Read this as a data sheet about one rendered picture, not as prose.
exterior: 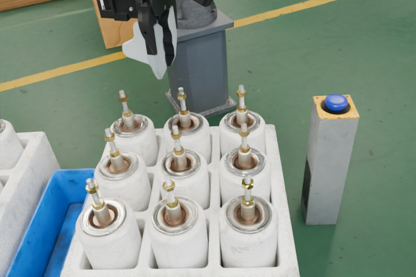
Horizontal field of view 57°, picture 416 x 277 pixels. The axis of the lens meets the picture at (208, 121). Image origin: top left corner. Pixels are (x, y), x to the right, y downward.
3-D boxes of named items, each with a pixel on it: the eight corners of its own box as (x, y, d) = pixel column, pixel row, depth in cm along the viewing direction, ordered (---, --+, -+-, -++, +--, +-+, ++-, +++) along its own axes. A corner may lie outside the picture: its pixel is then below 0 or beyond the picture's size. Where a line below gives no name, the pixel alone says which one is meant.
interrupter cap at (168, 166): (170, 148, 76) (170, 145, 75) (207, 154, 73) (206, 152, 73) (154, 175, 70) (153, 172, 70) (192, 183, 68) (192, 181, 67)
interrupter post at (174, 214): (164, 217, 63) (161, 204, 60) (174, 208, 64) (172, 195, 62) (175, 225, 61) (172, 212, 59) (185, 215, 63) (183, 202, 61)
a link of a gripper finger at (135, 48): (132, 75, 59) (124, 15, 54) (168, 78, 58) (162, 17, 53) (122, 83, 57) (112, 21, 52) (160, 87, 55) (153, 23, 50)
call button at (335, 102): (322, 102, 73) (323, 93, 72) (343, 101, 73) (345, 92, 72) (326, 115, 70) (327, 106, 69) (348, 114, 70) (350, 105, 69)
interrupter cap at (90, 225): (135, 208, 64) (135, 205, 64) (108, 245, 59) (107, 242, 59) (99, 195, 67) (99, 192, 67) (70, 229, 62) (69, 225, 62)
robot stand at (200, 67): (164, 96, 134) (150, 14, 115) (213, 81, 139) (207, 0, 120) (184, 126, 120) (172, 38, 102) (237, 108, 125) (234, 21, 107)
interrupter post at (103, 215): (114, 215, 64) (109, 202, 62) (105, 226, 62) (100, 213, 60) (103, 210, 65) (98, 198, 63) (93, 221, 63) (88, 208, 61)
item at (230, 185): (222, 242, 79) (217, 181, 67) (224, 204, 86) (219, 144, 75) (270, 242, 78) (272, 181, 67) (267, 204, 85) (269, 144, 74)
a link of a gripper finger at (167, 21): (148, 52, 64) (135, 1, 57) (182, 54, 62) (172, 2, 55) (142, 63, 62) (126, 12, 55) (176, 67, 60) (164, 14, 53)
